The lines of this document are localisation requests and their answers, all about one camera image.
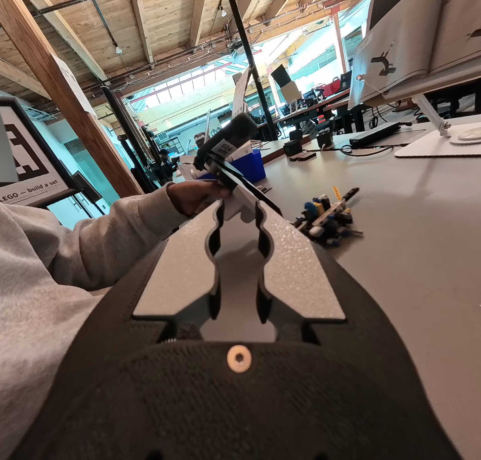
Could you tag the lego vehicle model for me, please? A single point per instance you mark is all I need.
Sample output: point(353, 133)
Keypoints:
point(323, 219)

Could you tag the white paper notice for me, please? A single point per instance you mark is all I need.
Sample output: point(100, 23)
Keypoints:
point(73, 82)

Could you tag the person's left forearm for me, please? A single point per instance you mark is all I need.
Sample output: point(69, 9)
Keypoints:
point(75, 249)

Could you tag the small dark wooden blocks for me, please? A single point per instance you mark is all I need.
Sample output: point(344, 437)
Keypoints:
point(302, 156)

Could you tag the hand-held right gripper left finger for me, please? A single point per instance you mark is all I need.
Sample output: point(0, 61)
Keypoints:
point(176, 276)

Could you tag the blue plastic bin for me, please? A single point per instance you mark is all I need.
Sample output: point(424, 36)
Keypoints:
point(250, 167)

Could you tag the black framed tag sign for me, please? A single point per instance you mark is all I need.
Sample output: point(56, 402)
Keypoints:
point(33, 155)

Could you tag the long wooden table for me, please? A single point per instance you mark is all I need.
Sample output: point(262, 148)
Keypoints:
point(319, 108)

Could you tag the wooden post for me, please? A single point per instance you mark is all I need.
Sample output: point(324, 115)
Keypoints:
point(56, 91)

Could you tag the white book stand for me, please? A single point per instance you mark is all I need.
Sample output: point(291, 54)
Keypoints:
point(424, 144)

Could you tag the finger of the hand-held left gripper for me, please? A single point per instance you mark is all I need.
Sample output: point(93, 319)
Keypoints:
point(235, 174)
point(244, 204)

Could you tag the lego instruction booklet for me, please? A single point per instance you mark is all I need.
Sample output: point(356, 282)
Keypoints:
point(406, 46)

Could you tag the person's left hand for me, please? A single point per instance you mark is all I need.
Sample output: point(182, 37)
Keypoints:
point(191, 199)

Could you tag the dark flat laptop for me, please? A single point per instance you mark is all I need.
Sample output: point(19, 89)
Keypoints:
point(375, 133)

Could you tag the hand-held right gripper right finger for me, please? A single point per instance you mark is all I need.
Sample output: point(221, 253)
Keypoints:
point(300, 279)

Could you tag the black metal pole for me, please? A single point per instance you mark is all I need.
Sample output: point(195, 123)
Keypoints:
point(244, 43)
point(124, 129)

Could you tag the black charger block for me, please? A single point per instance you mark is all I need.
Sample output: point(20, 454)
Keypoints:
point(291, 147)
point(324, 138)

